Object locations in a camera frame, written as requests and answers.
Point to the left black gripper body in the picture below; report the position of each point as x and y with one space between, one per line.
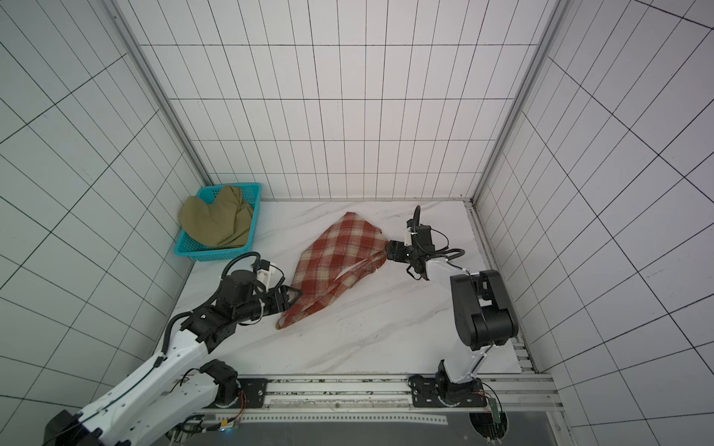
271 302

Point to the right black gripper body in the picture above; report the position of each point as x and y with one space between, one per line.
403 251

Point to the red plaid skirt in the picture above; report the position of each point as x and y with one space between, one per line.
347 252

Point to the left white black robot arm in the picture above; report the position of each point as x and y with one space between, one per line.
180 379

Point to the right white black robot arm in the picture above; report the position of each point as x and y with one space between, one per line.
483 314

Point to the olive green skirt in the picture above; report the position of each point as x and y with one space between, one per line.
225 223

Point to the teal plastic basket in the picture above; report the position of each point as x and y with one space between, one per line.
189 248

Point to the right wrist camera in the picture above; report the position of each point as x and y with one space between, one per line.
420 235

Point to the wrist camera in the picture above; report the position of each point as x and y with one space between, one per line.
269 274
420 235

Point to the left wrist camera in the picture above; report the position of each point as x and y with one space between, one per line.
269 274

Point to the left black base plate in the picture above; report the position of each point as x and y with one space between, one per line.
255 388

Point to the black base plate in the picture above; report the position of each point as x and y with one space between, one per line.
255 388
439 392

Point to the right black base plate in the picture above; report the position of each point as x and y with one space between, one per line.
439 392

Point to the left control board with wires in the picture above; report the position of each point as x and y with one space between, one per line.
197 424

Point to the control board with wires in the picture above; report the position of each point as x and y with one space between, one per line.
493 424
197 424

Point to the aluminium mounting rail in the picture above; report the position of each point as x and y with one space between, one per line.
507 371

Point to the right control board with wires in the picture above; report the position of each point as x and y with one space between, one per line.
493 424

